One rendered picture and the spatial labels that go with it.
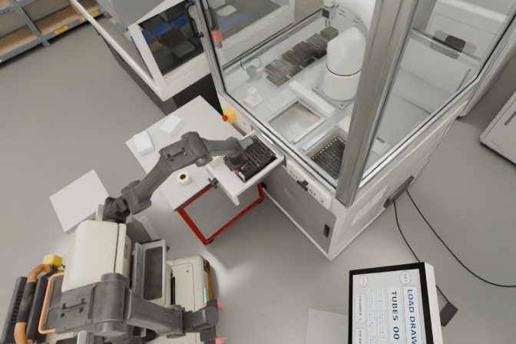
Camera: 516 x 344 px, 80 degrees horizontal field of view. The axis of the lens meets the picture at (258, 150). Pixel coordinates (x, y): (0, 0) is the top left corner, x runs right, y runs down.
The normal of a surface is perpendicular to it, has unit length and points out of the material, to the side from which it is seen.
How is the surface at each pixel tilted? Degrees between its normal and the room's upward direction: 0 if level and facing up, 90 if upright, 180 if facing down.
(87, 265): 42
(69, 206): 0
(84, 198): 0
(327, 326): 3
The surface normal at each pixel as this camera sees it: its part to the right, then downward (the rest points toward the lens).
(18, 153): -0.11, -0.56
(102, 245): 0.58, -0.55
